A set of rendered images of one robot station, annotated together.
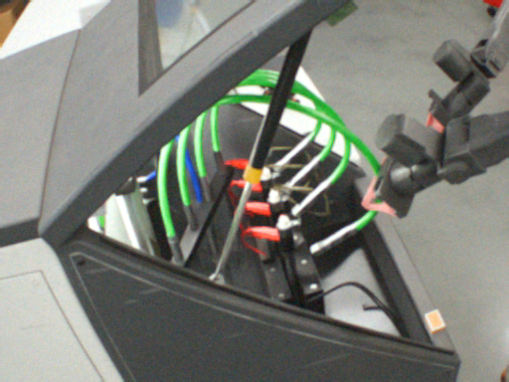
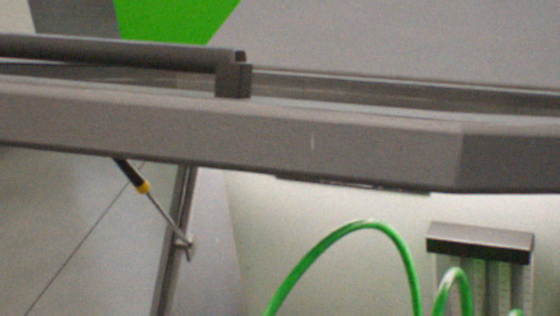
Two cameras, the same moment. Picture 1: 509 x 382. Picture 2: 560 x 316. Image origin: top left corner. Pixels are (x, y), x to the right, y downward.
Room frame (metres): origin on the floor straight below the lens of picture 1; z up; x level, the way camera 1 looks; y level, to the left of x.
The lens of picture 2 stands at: (1.34, -0.97, 2.26)
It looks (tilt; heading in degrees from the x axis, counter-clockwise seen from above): 33 degrees down; 118
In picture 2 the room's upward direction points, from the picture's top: 8 degrees counter-clockwise
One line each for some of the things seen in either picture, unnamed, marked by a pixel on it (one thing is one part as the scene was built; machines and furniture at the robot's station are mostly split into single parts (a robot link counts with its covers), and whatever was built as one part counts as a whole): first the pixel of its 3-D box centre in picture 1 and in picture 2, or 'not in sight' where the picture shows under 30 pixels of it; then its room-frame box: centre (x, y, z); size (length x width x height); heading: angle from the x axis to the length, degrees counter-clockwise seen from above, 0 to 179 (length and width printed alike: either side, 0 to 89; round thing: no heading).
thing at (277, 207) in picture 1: (286, 239); not in sight; (1.01, -0.05, 1.02); 0.05 x 0.03 x 0.21; 95
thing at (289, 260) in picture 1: (296, 265); not in sight; (0.93, -0.05, 1.02); 0.05 x 0.03 x 0.21; 95
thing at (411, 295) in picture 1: (400, 283); not in sight; (0.95, -0.28, 0.87); 0.62 x 0.04 x 0.16; 5
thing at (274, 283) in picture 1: (284, 268); not in sight; (1.05, -0.03, 0.91); 0.34 x 0.10 x 0.15; 5
